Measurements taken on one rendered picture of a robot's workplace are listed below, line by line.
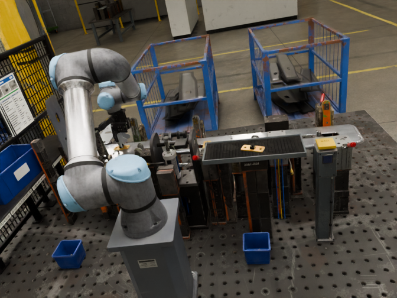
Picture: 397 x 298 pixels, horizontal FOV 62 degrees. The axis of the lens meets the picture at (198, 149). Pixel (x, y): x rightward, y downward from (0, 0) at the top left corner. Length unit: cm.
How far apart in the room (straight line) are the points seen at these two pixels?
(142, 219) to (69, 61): 56
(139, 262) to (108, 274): 49
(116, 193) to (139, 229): 14
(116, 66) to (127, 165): 37
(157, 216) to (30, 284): 85
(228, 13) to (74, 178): 854
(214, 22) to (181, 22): 87
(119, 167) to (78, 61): 40
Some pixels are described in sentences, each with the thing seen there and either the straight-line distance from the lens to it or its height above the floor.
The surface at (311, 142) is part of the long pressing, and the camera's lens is 159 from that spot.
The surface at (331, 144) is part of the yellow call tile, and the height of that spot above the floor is 116.
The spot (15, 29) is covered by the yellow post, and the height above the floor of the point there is 163.
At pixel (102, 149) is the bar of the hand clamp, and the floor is 112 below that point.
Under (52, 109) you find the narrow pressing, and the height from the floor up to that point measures 128.
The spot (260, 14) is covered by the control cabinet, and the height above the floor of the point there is 27.
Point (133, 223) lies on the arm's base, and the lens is 104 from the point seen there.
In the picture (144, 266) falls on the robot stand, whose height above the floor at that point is 99.
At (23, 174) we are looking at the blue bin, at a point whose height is 108.
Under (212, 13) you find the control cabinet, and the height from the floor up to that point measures 51.
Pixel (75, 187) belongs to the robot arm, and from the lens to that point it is 101.
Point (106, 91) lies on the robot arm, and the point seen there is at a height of 136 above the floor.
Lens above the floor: 180
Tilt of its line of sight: 29 degrees down
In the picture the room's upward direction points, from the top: 11 degrees counter-clockwise
